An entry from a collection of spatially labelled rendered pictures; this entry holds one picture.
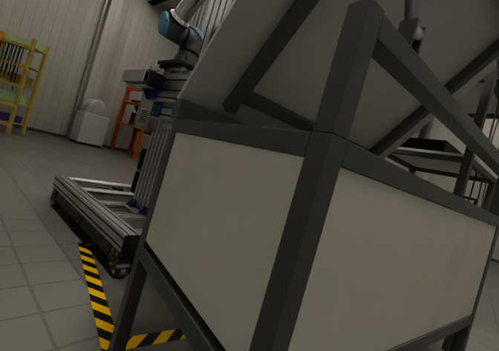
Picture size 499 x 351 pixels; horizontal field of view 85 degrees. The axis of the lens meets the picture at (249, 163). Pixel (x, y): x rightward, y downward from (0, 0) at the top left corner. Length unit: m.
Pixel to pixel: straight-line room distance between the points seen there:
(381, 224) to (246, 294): 0.28
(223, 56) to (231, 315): 0.67
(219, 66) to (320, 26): 0.33
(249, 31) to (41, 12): 8.82
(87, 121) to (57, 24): 2.62
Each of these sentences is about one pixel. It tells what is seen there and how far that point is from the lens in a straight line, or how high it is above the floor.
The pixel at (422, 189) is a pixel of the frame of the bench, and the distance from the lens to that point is 0.70.
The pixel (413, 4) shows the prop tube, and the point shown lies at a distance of 0.64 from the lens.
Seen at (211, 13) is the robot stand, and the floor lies 1.62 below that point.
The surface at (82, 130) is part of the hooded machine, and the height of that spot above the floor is 0.39.
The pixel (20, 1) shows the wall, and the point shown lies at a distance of 9.48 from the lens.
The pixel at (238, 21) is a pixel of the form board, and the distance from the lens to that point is 0.84.
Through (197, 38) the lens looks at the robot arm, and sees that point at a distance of 1.73.
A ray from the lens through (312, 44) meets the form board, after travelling 0.97.
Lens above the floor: 0.73
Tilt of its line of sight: level
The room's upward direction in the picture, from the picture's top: 16 degrees clockwise
